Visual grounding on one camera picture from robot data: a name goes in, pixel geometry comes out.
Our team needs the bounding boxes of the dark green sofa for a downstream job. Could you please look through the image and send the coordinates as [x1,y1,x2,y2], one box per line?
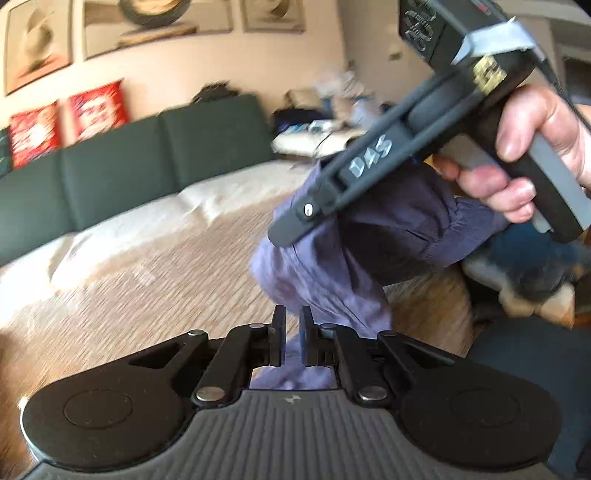
[1,94,273,264]

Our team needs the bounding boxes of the red cushion left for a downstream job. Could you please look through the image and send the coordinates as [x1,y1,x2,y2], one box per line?
[9,102,62,169]

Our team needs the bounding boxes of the framed picture middle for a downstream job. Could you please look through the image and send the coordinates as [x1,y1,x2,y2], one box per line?
[82,1,233,58]

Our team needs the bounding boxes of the purple garment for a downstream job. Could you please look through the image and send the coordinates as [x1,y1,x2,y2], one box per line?
[248,156,509,393]

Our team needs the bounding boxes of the red cushion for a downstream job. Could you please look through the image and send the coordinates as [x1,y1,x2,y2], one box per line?
[68,79,129,141]
[9,102,62,169]

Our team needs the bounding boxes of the pile of clothes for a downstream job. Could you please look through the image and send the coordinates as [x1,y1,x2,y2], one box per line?
[462,223,590,329]

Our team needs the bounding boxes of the person's dark blue trousers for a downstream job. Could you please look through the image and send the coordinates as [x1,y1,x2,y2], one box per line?
[466,313,591,480]

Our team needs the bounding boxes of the framed picture left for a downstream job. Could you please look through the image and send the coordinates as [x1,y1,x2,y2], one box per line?
[4,0,72,95]

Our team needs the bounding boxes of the red cushion right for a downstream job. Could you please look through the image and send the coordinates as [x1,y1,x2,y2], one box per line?
[68,79,129,141]

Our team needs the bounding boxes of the person's right hand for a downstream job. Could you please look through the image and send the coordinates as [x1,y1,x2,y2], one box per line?
[433,84,590,224]

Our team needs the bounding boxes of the framed picture right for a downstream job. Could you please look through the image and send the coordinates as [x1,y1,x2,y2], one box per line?
[240,0,305,33]

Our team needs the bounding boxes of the cluttered side table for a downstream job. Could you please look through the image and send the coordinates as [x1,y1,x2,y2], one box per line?
[271,62,394,160]

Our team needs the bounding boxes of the framed picture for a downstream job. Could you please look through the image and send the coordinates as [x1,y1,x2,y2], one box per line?
[4,0,72,95]
[82,1,233,58]
[240,0,305,33]

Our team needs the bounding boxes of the lace tablecloth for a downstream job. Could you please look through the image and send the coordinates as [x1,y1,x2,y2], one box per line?
[0,158,472,480]

